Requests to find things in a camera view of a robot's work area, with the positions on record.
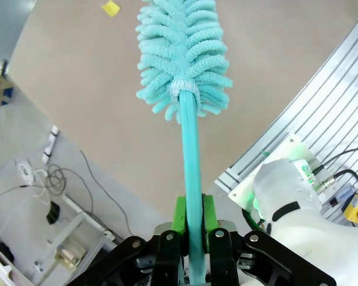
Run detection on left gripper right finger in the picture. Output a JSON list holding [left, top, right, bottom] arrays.
[[202, 194, 337, 286]]

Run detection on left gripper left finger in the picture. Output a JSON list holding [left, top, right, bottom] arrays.
[[66, 195, 188, 286]]

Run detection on teal microfibre duster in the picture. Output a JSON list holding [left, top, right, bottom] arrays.
[[135, 0, 234, 285]]

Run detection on small black floor object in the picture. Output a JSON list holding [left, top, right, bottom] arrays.
[[45, 201, 61, 225]]

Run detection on white power strip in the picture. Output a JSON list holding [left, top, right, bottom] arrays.
[[41, 125, 61, 164]]

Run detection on white storage bin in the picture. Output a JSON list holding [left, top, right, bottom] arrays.
[[0, 244, 30, 286]]

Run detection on white power adapter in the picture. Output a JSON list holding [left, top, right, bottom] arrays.
[[16, 160, 37, 186]]

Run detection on yellow paper scrap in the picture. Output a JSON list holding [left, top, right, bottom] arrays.
[[101, 0, 121, 17]]

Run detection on black velcro strap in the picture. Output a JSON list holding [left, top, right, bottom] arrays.
[[271, 201, 301, 223]]

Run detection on white table leg frame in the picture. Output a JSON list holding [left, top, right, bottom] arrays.
[[32, 193, 121, 281]]

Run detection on grey floor cable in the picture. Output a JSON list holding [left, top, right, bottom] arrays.
[[44, 148, 132, 237]]

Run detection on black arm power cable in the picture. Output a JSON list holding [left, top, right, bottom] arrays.
[[313, 147, 358, 196]]

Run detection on aluminium profile base plate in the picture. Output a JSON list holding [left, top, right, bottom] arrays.
[[214, 5, 358, 229]]

